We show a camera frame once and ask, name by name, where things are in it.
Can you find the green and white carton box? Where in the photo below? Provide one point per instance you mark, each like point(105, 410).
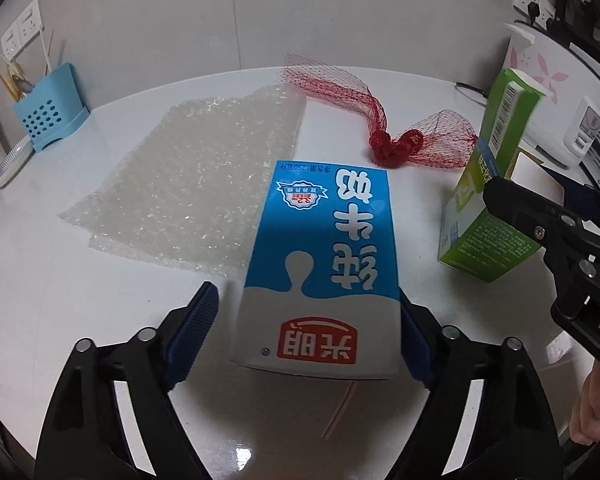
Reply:
point(485, 240)

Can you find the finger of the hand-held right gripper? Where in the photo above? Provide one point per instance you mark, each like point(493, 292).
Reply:
point(595, 205)
point(525, 215)

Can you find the red mesh net bag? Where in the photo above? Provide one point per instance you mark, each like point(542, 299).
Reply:
point(395, 147)

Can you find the white chopsticks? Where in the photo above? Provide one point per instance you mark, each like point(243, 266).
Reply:
point(47, 55)

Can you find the clear bubble wrap sheet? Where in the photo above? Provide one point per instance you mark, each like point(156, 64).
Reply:
point(190, 180)

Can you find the blue and white milk carton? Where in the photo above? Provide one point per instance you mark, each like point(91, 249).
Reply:
point(320, 270)

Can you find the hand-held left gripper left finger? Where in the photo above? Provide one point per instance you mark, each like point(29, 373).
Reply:
point(195, 330)

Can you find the pink striped straw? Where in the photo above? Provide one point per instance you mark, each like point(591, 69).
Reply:
point(337, 410)

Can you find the bundle of wooden chopsticks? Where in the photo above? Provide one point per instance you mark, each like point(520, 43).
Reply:
point(10, 85)

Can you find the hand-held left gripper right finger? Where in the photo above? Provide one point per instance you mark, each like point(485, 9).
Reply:
point(414, 347)

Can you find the blue plastic utensil holder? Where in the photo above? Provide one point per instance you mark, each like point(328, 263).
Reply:
point(50, 115)

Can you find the person's right hand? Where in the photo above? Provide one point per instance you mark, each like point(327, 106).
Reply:
point(595, 410)

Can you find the white double wall socket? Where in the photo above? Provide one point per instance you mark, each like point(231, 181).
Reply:
point(22, 30)

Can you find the white rice cooker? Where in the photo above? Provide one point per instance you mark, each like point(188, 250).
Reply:
point(565, 95)

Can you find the metal spoon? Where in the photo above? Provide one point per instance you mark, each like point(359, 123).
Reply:
point(21, 84)

